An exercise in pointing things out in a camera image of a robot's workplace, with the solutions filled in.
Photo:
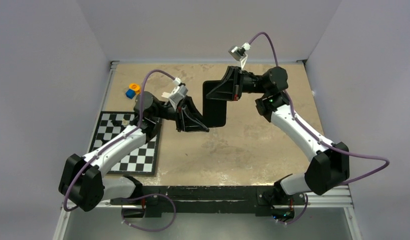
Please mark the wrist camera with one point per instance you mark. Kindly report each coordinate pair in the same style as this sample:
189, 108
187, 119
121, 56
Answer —
177, 94
239, 54

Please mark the blue toy brick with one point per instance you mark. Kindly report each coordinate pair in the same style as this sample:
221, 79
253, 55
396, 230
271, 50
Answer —
130, 93

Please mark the black phone case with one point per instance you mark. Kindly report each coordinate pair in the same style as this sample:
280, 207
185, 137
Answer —
214, 111

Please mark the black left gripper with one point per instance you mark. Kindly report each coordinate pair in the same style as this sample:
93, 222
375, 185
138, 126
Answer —
187, 117

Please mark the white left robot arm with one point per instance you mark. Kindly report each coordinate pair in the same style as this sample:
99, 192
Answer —
82, 179

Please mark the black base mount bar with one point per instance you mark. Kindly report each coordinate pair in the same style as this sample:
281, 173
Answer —
253, 199

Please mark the orange toy piece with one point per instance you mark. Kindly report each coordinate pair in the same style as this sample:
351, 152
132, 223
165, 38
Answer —
135, 87

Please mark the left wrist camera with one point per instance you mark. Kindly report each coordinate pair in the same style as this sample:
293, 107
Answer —
177, 94

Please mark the white chess piece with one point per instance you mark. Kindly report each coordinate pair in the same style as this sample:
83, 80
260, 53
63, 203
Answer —
125, 122

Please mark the black chess piece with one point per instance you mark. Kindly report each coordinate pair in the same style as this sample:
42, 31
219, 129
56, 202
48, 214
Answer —
116, 123

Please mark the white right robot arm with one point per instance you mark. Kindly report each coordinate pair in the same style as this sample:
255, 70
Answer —
329, 162

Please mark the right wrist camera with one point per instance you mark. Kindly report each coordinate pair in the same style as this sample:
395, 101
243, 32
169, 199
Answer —
239, 54

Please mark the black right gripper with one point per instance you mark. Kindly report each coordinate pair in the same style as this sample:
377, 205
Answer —
230, 88

